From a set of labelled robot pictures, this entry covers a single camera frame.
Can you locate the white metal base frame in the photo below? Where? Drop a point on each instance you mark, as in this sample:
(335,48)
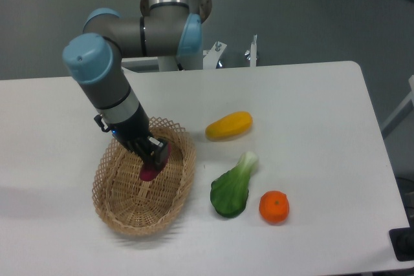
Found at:
(214,58)

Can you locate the orange tangerine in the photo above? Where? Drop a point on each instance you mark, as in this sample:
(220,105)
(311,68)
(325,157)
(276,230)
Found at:
(274,207)

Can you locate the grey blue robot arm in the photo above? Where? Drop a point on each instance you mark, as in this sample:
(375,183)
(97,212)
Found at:
(94,61)

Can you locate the white table leg frame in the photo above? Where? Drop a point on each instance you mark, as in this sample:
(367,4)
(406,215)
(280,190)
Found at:
(402,110)

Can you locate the green bok choy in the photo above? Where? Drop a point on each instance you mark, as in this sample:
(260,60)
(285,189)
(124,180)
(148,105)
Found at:
(229,193)

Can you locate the purple sweet potato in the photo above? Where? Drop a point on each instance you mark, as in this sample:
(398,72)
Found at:
(149,171)

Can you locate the yellow mango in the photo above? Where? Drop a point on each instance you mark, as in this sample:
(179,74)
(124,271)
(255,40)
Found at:
(229,126)

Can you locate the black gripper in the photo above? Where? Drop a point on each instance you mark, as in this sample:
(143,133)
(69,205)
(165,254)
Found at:
(133,133)

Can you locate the black cable port box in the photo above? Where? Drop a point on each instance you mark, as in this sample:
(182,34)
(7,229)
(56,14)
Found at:
(402,243)

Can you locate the woven wicker basket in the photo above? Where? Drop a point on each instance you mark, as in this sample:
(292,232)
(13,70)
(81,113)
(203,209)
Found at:
(133,199)

